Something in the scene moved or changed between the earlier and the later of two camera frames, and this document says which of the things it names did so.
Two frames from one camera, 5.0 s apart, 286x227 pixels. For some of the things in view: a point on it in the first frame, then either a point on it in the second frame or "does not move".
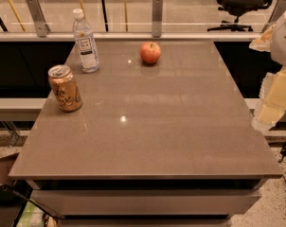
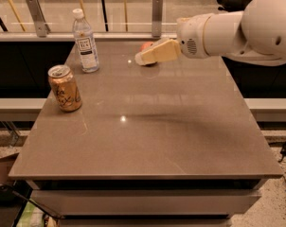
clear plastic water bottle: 85,42 does not move
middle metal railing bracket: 156,15 does not move
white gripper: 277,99 to 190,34
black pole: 103,7 does not move
